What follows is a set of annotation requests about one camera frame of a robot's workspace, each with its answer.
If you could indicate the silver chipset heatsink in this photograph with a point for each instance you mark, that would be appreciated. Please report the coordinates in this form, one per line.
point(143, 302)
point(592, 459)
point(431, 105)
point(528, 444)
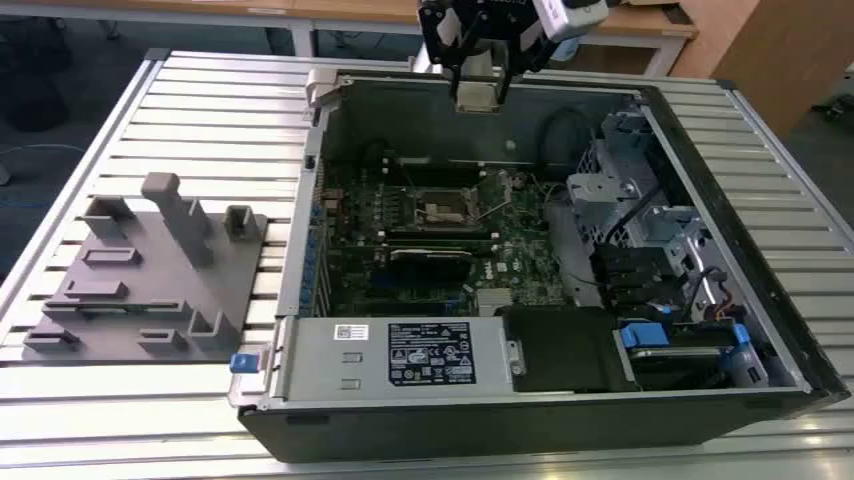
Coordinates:
point(496, 297)

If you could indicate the grey parts rack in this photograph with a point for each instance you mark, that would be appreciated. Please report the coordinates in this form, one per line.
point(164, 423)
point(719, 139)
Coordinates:
point(160, 280)

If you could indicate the pale blue teach pendant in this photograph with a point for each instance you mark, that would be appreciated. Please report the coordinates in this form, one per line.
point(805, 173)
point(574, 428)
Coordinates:
point(567, 50)

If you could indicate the silver CPU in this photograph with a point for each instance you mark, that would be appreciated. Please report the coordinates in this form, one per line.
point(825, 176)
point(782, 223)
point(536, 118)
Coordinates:
point(479, 97)

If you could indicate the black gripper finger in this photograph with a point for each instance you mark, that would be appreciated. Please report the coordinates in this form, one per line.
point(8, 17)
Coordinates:
point(520, 65)
point(428, 40)

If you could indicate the silver power supply unit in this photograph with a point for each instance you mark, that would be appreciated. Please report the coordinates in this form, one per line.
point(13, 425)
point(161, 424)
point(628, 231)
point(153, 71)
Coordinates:
point(313, 360)

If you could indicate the silver metal bracket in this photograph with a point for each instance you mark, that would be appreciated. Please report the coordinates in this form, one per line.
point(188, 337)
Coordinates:
point(667, 225)

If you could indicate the wooden cabinet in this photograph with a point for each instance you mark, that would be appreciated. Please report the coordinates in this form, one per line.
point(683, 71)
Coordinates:
point(767, 50)

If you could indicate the silver metal disk bay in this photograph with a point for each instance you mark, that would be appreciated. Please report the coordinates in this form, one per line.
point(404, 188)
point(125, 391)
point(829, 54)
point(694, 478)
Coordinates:
point(596, 192)
point(623, 145)

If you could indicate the black RAM slot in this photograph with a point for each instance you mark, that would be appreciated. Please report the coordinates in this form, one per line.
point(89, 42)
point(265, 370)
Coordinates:
point(434, 233)
point(434, 243)

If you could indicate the office chair base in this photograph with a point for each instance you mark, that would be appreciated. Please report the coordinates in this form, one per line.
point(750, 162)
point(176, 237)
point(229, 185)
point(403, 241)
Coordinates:
point(837, 102)

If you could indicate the wooden desk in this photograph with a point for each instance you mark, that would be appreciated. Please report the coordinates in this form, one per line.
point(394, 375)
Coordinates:
point(654, 25)
point(133, 6)

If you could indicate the green RAM stick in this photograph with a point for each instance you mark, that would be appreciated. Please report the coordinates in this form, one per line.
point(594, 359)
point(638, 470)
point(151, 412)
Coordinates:
point(109, 311)

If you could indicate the blue plastic latch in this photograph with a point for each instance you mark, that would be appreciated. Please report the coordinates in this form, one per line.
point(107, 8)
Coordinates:
point(243, 363)

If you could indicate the CPU socket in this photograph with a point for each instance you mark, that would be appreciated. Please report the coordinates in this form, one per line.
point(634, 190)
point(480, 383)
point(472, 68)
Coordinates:
point(440, 211)

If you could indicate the grey case latch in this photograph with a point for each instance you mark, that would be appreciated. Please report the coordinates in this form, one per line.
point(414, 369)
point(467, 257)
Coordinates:
point(320, 82)

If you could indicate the black graphics card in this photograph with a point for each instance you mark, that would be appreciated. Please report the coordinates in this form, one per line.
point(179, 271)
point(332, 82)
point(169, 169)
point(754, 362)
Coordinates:
point(427, 272)

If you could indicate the metal locking lever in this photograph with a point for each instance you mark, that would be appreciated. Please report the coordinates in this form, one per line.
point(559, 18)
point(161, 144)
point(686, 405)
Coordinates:
point(496, 210)

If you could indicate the hard disk in blue carrier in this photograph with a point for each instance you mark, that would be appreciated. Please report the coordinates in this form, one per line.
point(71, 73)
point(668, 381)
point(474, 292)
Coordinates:
point(643, 335)

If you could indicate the blue disk carrier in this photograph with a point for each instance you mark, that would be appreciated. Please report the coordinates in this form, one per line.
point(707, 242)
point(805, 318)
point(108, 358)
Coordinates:
point(739, 335)

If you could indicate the black PC case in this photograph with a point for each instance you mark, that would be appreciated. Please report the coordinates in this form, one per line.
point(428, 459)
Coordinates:
point(467, 435)

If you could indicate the black office chair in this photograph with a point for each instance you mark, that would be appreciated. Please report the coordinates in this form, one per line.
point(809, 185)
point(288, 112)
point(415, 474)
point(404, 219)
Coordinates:
point(33, 100)

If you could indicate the black fan housing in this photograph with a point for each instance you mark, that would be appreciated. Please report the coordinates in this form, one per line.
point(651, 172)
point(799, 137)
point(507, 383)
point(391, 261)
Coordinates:
point(634, 275)

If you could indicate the green motherboard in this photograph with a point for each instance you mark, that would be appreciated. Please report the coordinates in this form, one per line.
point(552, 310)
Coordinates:
point(527, 270)

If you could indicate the black plastic shroud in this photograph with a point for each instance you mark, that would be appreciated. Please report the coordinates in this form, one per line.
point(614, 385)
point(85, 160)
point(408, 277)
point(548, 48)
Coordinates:
point(567, 350)

